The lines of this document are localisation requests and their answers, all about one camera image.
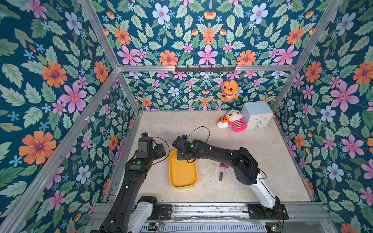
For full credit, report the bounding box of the small tiger plush toy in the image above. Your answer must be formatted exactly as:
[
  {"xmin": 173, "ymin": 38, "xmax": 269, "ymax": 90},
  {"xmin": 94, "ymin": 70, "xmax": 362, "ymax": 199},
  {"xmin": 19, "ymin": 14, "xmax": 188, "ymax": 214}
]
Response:
[{"xmin": 217, "ymin": 116, "xmax": 230, "ymax": 129}]

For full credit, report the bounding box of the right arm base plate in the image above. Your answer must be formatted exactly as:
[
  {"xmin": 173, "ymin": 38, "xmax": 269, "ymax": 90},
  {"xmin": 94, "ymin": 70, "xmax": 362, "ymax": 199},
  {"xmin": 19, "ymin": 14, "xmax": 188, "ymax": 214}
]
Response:
[{"xmin": 247, "ymin": 196, "xmax": 289, "ymax": 220}]

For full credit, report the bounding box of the white usb stick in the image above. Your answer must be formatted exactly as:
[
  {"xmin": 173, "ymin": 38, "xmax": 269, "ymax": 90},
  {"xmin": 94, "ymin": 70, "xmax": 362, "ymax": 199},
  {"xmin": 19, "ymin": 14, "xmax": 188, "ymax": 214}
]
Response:
[{"xmin": 214, "ymin": 167, "xmax": 220, "ymax": 175}]

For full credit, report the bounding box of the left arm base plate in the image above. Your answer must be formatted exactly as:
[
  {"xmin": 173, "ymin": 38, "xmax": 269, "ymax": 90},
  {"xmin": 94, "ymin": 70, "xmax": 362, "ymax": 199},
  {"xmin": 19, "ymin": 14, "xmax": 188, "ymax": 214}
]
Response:
[{"xmin": 149, "ymin": 204, "xmax": 173, "ymax": 220}]

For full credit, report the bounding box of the black wall hook rail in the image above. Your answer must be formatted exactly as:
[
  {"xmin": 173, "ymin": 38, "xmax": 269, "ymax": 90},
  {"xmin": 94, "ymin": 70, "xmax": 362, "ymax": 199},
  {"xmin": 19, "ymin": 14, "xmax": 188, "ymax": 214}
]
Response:
[{"xmin": 174, "ymin": 65, "xmax": 237, "ymax": 73}]

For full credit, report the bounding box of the yellow plastic storage tray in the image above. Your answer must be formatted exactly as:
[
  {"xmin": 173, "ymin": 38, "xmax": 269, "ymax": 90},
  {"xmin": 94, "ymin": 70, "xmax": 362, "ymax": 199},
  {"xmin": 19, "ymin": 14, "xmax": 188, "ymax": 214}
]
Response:
[{"xmin": 169, "ymin": 150, "xmax": 198, "ymax": 189}]

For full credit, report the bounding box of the white pink striped plush doll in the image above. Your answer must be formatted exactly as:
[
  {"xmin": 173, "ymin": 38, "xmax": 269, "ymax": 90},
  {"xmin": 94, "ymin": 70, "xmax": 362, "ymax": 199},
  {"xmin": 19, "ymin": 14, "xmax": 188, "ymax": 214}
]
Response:
[{"xmin": 225, "ymin": 110, "xmax": 248, "ymax": 132}]

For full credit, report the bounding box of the white capped usb drive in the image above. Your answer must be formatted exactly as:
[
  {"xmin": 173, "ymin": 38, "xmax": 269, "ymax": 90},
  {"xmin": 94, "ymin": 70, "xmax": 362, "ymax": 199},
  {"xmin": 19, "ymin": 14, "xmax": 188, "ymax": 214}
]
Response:
[{"xmin": 224, "ymin": 168, "xmax": 231, "ymax": 176}]

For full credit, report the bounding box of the white mini drawer cabinet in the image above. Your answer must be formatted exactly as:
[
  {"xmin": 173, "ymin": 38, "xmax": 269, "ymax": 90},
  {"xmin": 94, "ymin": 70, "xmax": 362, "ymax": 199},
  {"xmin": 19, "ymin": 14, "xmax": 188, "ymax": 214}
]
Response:
[{"xmin": 241, "ymin": 101, "xmax": 274, "ymax": 130}]

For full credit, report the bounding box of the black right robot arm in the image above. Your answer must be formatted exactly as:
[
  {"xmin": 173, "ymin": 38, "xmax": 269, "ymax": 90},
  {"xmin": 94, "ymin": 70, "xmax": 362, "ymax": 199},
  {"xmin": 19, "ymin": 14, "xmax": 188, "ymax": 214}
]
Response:
[{"xmin": 172, "ymin": 136, "xmax": 280, "ymax": 211}]

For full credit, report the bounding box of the orange dinosaur plush toy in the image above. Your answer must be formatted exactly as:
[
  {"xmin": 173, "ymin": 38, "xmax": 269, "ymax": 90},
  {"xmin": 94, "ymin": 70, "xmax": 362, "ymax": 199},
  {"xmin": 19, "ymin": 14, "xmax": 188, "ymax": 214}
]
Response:
[{"xmin": 220, "ymin": 79, "xmax": 239, "ymax": 103}]

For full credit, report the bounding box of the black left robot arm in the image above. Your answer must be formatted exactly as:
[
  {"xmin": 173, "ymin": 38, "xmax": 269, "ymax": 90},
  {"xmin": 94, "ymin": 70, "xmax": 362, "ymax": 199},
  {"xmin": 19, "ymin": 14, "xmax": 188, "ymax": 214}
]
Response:
[{"xmin": 91, "ymin": 133, "xmax": 166, "ymax": 233}]

